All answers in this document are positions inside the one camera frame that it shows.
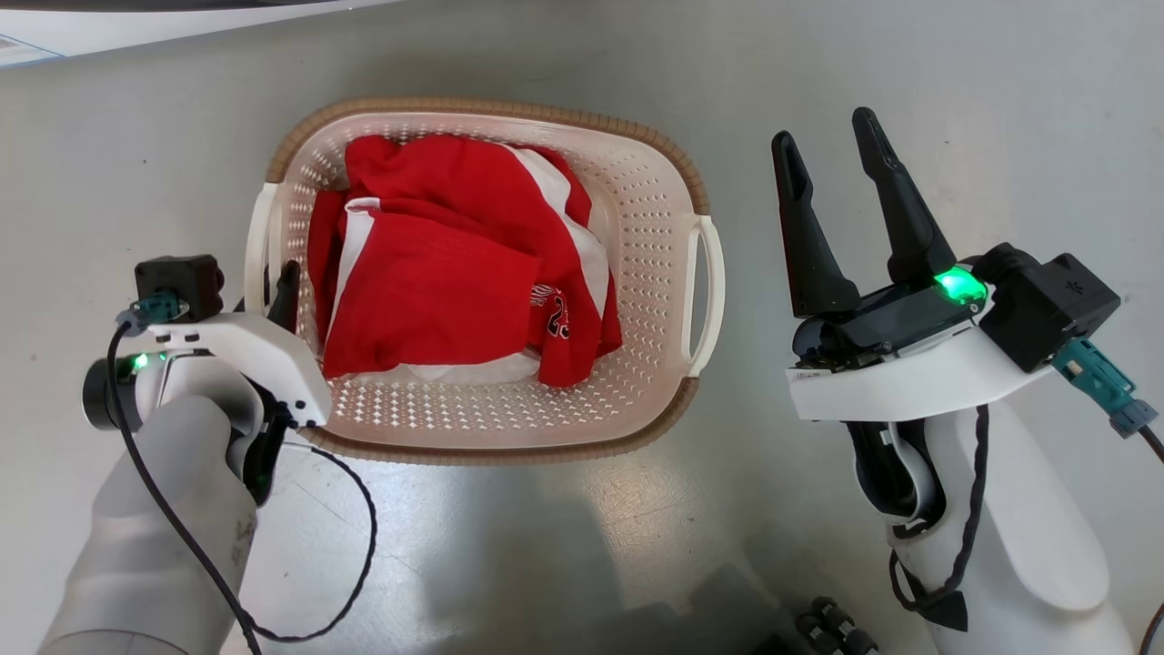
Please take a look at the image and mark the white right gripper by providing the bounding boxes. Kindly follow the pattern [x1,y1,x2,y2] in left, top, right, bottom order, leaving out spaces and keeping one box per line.
[771,106,1060,425]

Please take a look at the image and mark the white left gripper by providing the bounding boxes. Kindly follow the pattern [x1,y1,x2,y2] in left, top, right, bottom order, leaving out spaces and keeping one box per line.
[118,260,334,428]

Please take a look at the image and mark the beige plastic laundry basket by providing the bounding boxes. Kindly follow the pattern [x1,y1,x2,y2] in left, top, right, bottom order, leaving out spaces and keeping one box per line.
[244,97,726,467]

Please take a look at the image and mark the red and white jersey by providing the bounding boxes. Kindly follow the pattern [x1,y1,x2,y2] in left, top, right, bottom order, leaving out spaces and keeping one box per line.
[307,135,624,389]

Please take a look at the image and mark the white washing machine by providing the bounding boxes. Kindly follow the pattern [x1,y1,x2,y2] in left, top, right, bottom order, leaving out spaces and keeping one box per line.
[0,0,403,68]

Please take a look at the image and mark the teal left camera connector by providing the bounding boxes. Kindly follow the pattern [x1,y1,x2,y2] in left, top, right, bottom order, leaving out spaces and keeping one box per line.
[115,290,189,335]

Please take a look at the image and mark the teal camera connector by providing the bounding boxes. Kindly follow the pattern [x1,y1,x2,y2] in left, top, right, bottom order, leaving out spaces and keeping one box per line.
[1053,338,1159,439]
[115,290,189,335]

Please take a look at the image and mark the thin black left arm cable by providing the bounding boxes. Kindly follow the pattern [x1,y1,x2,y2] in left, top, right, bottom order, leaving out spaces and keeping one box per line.
[106,323,266,655]

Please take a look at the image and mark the twisted black left arm cable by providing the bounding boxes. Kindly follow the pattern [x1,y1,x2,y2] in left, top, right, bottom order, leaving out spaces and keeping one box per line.
[246,441,379,643]

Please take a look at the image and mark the twisted black arm cable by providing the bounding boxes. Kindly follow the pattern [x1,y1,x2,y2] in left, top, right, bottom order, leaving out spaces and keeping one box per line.
[888,404,991,632]
[246,441,379,643]

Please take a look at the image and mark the teal right camera connector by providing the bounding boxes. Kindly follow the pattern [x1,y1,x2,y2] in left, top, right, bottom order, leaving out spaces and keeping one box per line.
[1053,338,1159,439]

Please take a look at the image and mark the twisted black right arm cable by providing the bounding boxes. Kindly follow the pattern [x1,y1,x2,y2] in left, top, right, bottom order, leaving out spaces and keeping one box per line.
[888,404,991,632]

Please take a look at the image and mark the thin black right camera cable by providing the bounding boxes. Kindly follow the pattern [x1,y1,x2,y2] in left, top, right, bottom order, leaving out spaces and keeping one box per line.
[1139,426,1164,655]

